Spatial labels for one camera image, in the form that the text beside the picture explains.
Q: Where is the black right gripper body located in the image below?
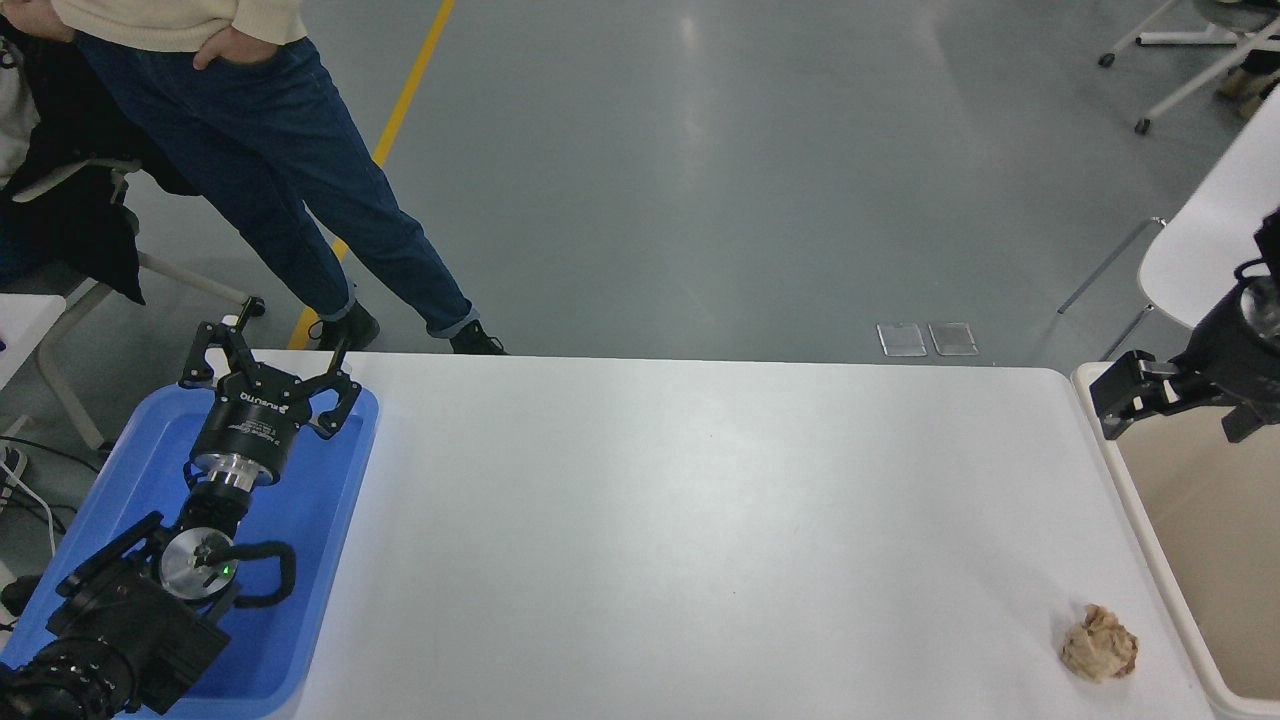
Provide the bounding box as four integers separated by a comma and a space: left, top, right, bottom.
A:
1174, 299, 1280, 444

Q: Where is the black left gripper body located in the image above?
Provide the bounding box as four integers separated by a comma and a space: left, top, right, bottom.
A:
190, 364, 319, 488

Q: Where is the clear floor plate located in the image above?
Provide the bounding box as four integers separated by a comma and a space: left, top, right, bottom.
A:
877, 323, 930, 359
928, 322, 980, 359

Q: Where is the person's hand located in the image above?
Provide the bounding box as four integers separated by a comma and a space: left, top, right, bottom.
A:
0, 0, 77, 44
192, 27, 264, 72

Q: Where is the blue plastic tray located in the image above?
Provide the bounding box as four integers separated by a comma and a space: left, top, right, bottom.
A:
0, 383, 381, 719

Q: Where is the white round table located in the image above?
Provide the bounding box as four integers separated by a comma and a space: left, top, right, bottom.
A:
1057, 84, 1280, 363

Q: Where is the large pale bin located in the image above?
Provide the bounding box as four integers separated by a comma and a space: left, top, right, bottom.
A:
1071, 362, 1280, 720

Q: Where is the person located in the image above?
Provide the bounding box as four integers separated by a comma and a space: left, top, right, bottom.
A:
0, 0, 509, 358

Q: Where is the black jacket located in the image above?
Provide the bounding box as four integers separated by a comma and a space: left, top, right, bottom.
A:
0, 18, 198, 306

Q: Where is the white side table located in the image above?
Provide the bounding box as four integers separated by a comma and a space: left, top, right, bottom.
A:
0, 292, 69, 393

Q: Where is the crumpled tan paper ball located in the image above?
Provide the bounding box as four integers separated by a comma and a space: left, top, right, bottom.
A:
1061, 602, 1141, 684

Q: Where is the tan shoe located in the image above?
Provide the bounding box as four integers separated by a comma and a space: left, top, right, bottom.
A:
1217, 66, 1280, 120

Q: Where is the white wheeled chair base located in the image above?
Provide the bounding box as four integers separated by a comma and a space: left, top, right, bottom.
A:
1096, 0, 1280, 137

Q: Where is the white frame chair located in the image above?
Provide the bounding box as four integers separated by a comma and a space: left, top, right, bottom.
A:
0, 153, 253, 453

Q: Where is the black floor cable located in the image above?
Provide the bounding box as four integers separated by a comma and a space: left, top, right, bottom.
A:
0, 435, 103, 536

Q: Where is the white floor cable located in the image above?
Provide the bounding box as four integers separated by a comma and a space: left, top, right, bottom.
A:
0, 458, 61, 557

